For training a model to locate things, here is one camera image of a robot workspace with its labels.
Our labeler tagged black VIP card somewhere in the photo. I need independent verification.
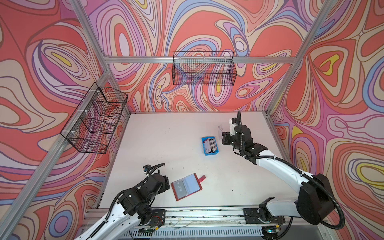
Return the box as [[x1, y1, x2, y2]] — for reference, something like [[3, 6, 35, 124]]
[[173, 181, 188, 199]]

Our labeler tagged red leather card holder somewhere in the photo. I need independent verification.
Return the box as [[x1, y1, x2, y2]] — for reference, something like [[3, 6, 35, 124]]
[[171, 173, 206, 201]]

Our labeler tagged blue plastic tray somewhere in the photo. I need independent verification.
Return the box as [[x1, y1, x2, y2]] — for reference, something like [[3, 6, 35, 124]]
[[202, 136, 219, 156]]

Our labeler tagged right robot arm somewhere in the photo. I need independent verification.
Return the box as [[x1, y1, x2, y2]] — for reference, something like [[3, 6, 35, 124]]
[[222, 124, 346, 230]]

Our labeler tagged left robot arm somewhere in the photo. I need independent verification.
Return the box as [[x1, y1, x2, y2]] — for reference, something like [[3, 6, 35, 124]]
[[77, 163, 170, 240]]

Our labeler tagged stack of cards in tray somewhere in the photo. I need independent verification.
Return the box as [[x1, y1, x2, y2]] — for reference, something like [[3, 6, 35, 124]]
[[203, 138, 217, 154]]

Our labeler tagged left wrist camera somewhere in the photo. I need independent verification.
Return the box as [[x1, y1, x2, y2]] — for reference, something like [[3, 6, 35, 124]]
[[143, 165, 152, 175]]

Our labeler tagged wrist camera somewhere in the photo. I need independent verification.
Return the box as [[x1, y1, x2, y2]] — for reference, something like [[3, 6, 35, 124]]
[[229, 118, 238, 136], [143, 165, 152, 175]]

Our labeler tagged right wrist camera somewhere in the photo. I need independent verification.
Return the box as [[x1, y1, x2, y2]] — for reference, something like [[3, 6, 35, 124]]
[[229, 118, 238, 136]]

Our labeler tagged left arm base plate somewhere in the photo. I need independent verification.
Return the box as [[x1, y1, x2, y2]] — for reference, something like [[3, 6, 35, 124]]
[[140, 209, 166, 227]]

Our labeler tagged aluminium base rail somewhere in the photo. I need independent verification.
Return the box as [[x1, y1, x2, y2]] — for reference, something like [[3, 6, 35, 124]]
[[80, 203, 331, 239]]

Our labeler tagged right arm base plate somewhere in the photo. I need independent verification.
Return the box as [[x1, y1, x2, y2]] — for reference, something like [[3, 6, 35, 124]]
[[241, 208, 286, 225]]

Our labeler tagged black wire basket back wall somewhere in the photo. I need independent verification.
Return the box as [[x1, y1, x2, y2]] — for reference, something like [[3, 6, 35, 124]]
[[172, 51, 238, 86]]

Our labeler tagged black wire basket wall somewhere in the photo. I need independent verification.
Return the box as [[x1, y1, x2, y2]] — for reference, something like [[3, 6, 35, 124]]
[[61, 83, 128, 154], [172, 51, 238, 86]]

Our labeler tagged black wire basket left wall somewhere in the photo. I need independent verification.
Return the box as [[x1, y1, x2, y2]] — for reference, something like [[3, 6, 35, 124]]
[[61, 83, 128, 154]]

